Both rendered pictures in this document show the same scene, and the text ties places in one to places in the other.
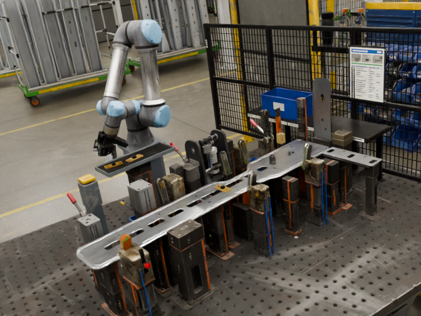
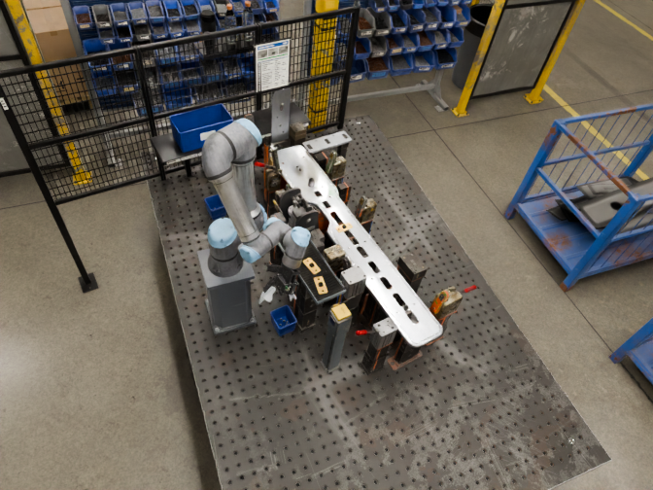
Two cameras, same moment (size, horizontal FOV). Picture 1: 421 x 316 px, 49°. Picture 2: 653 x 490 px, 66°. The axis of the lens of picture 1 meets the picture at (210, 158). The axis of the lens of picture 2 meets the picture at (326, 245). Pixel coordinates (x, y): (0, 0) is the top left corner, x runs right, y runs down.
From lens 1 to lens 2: 2.71 m
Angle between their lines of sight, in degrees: 72
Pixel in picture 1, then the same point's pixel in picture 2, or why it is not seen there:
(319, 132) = (277, 137)
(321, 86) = (281, 96)
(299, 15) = not seen: outside the picture
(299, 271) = (391, 234)
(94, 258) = (429, 332)
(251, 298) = not seen: hidden behind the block
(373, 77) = (279, 66)
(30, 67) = not seen: outside the picture
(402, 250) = (387, 179)
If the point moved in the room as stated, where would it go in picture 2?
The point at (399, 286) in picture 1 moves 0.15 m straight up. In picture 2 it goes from (421, 196) to (428, 179)
